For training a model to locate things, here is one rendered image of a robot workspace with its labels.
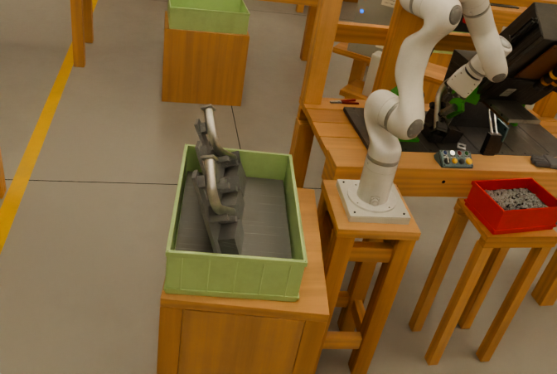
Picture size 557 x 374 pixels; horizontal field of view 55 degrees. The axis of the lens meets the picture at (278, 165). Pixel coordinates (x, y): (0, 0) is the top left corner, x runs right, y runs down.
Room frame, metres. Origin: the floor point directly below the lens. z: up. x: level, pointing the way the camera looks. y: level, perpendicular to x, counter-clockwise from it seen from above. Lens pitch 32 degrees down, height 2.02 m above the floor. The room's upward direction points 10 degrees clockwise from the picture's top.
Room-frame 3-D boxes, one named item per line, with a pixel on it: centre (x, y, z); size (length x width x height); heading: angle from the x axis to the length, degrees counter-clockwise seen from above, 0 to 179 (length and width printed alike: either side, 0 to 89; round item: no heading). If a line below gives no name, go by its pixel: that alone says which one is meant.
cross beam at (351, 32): (2.79, -0.76, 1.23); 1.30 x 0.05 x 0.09; 106
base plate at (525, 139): (2.43, -0.86, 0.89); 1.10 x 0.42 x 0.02; 106
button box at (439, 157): (2.09, -0.76, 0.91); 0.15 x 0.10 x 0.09; 106
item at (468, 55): (2.59, -0.92, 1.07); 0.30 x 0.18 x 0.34; 106
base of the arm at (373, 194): (1.73, -0.38, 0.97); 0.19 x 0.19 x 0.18
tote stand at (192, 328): (1.49, 0.06, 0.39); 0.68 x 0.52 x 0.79; 6
